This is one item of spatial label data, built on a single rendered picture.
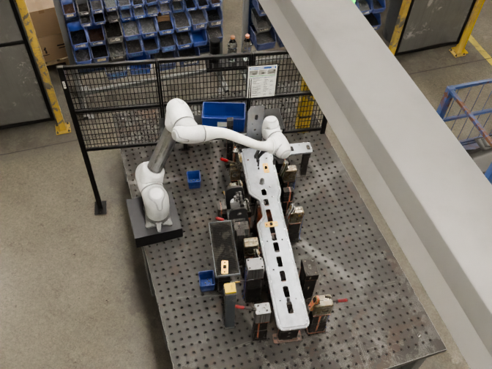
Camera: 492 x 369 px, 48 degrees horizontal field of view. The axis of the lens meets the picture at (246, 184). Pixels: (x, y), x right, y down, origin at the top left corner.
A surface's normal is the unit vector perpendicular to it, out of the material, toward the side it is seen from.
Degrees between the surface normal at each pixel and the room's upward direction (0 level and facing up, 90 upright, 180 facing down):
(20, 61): 91
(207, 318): 0
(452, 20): 91
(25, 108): 89
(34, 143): 0
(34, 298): 0
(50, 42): 88
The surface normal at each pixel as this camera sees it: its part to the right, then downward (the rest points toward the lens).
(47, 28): 0.41, 0.74
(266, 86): 0.16, 0.78
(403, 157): 0.04, -0.62
